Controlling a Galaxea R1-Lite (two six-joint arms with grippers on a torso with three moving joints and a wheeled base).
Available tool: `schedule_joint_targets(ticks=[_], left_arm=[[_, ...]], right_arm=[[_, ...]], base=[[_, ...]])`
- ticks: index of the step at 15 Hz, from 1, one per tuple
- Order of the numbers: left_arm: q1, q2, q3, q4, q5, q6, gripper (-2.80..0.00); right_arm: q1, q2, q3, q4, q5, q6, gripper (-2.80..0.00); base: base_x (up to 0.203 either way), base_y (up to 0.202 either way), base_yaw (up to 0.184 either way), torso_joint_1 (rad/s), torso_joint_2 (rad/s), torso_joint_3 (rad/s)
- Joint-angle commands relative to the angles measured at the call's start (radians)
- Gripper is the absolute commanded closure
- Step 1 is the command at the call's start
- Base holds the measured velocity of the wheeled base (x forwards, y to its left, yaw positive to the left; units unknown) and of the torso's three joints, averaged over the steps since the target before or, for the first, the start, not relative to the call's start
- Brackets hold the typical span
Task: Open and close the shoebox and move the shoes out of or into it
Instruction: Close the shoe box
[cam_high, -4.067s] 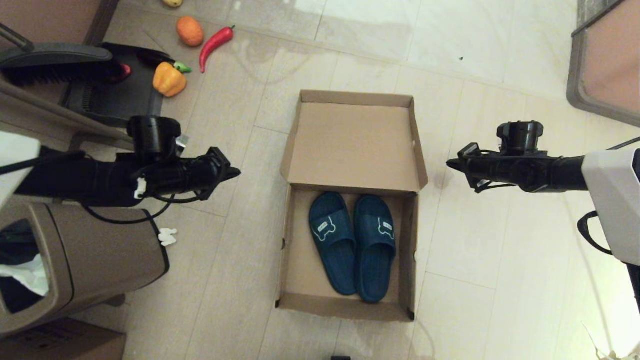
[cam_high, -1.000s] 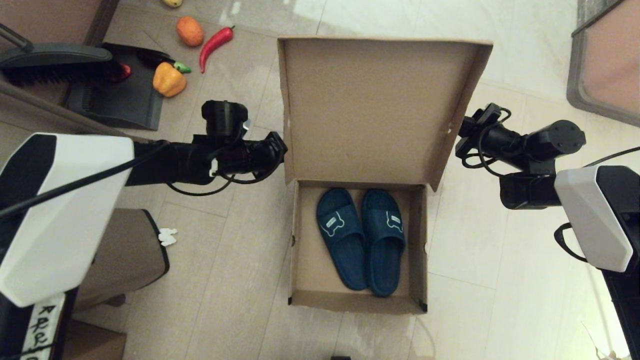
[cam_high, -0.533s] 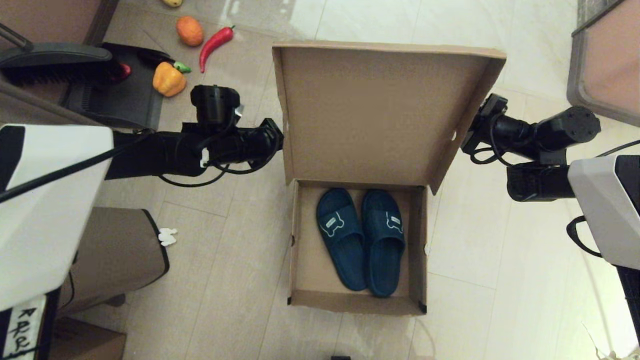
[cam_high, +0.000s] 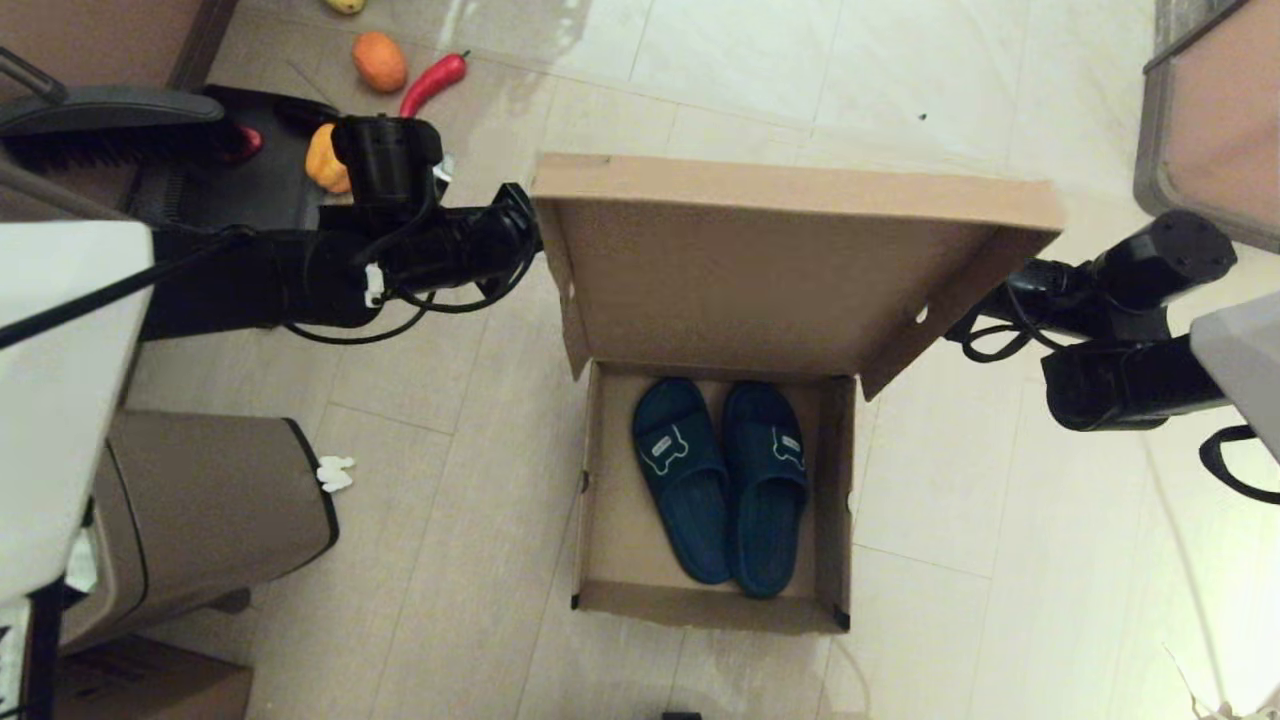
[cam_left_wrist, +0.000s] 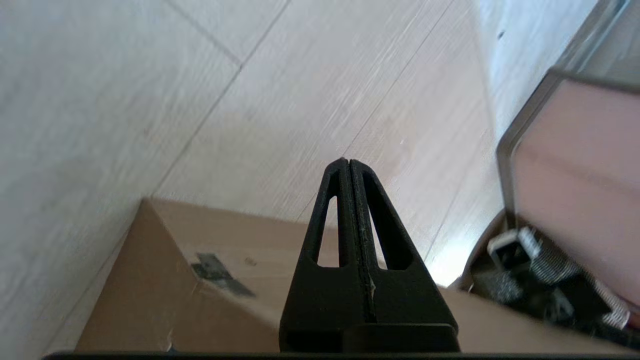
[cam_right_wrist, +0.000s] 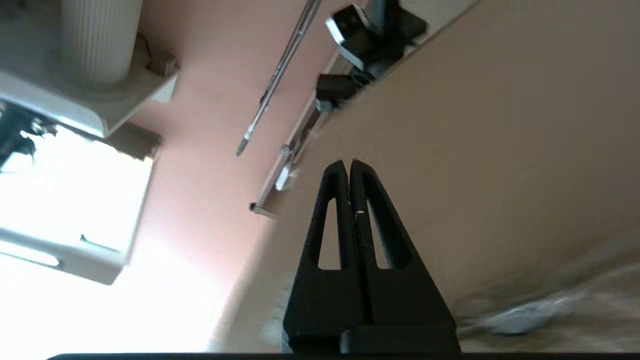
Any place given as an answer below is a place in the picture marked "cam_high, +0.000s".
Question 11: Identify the white crumpled paper waste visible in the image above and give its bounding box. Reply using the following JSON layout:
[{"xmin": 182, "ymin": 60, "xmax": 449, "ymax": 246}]
[{"xmin": 65, "ymin": 530, "xmax": 101, "ymax": 596}]

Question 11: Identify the dark eggplant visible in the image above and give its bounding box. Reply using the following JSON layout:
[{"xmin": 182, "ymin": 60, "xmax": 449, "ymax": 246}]
[{"xmin": 275, "ymin": 97, "xmax": 341, "ymax": 131}]

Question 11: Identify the black tagged left camera cable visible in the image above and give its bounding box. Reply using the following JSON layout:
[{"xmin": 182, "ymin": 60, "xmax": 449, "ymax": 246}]
[{"xmin": 283, "ymin": 185, "xmax": 541, "ymax": 348}]

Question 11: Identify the black tagged right camera cable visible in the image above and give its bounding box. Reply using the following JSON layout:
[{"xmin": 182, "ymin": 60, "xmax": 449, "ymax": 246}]
[{"xmin": 945, "ymin": 288, "xmax": 1053, "ymax": 364}]

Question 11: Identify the brown cardboard shoe box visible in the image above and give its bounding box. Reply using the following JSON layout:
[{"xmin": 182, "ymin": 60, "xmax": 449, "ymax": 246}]
[{"xmin": 530, "ymin": 152, "xmax": 1066, "ymax": 636}]

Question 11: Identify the orange fruit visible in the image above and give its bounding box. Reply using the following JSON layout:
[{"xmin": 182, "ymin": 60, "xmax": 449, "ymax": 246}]
[{"xmin": 351, "ymin": 31, "xmax": 409, "ymax": 94}]

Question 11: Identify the brown plastic trash bin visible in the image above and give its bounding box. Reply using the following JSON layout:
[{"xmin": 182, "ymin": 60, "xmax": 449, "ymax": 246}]
[{"xmin": 60, "ymin": 410, "xmax": 342, "ymax": 656}]

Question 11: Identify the brown cardboard carton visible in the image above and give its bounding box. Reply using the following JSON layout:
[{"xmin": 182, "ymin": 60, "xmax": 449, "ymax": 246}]
[{"xmin": 55, "ymin": 640, "xmax": 254, "ymax": 720}]

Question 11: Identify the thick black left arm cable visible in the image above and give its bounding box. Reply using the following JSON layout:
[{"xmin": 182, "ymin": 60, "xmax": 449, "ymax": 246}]
[{"xmin": 0, "ymin": 228, "xmax": 256, "ymax": 351}]

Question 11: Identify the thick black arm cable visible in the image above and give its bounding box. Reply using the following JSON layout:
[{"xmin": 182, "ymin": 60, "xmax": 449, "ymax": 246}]
[
  {"xmin": 0, "ymin": 228, "xmax": 256, "ymax": 351},
  {"xmin": 1198, "ymin": 425, "xmax": 1280, "ymax": 506}
]

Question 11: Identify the dark blue slipper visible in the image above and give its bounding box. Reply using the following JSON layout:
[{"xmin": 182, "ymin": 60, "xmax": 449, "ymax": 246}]
[
  {"xmin": 722, "ymin": 381, "xmax": 811, "ymax": 599},
  {"xmin": 631, "ymin": 377, "xmax": 734, "ymax": 586}
]

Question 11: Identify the black dustpan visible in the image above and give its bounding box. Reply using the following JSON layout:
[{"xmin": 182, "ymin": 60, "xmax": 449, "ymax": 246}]
[{"xmin": 130, "ymin": 85, "xmax": 346, "ymax": 233}]

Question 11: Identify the black tagged camera cable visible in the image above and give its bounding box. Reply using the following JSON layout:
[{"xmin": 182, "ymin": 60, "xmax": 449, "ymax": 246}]
[
  {"xmin": 283, "ymin": 185, "xmax": 541, "ymax": 348},
  {"xmin": 945, "ymin": 288, "xmax": 1053, "ymax": 364}
]

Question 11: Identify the brown cabinet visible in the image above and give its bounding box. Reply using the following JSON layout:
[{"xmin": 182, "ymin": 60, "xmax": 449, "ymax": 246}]
[{"xmin": 0, "ymin": 0, "xmax": 241, "ymax": 96}]

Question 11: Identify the yellow bell pepper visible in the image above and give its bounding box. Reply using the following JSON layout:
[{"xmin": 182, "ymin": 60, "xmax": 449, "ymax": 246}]
[{"xmin": 305, "ymin": 122, "xmax": 351, "ymax": 195}]

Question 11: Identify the black broom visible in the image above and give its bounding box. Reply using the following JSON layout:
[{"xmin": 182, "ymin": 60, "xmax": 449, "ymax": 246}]
[{"xmin": 0, "ymin": 47, "xmax": 246, "ymax": 166}]

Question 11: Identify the red chili pepper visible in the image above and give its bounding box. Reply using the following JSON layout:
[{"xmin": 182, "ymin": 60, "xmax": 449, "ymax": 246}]
[{"xmin": 399, "ymin": 51, "xmax": 470, "ymax": 119}]

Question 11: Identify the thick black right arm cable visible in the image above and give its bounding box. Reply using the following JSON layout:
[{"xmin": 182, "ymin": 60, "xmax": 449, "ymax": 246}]
[{"xmin": 1198, "ymin": 425, "xmax": 1280, "ymax": 506}]

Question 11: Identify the brown metal furniture frame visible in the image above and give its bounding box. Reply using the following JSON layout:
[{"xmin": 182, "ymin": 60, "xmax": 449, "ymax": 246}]
[{"xmin": 0, "ymin": 160, "xmax": 101, "ymax": 223}]

